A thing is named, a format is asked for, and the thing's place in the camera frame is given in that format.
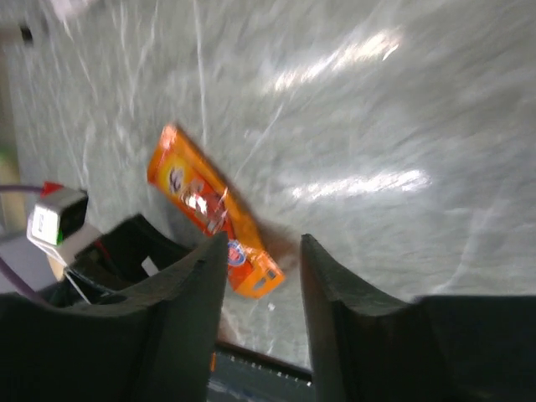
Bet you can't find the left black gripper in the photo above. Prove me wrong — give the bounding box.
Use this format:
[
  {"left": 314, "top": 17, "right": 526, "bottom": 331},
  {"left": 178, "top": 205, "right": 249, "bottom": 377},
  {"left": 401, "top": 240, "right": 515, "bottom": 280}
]
[{"left": 49, "top": 214, "right": 191, "bottom": 306}]

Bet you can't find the orange razor bag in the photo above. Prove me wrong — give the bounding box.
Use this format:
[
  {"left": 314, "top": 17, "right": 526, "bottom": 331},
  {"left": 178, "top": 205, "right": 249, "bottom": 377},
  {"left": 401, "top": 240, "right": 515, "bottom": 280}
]
[{"left": 147, "top": 124, "right": 286, "bottom": 299}]

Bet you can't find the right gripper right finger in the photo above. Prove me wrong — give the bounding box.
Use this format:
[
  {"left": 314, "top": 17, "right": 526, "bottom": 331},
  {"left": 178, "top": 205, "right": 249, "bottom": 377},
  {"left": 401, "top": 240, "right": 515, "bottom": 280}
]
[{"left": 300, "top": 234, "right": 535, "bottom": 401}]

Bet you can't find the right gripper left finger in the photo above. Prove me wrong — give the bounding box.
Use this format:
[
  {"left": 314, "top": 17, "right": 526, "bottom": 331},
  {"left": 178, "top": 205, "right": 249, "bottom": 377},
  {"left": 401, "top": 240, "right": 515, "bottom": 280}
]
[{"left": 1, "top": 234, "right": 228, "bottom": 401}]

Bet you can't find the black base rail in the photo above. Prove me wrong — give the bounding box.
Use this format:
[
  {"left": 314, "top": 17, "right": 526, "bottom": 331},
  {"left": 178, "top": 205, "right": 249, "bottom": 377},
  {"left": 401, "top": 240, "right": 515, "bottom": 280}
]
[{"left": 207, "top": 341, "right": 315, "bottom": 401}]

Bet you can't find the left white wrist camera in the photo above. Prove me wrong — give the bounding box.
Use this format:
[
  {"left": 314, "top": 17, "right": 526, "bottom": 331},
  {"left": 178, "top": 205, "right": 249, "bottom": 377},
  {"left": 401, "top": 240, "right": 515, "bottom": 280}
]
[{"left": 27, "top": 182, "right": 101, "bottom": 267}]

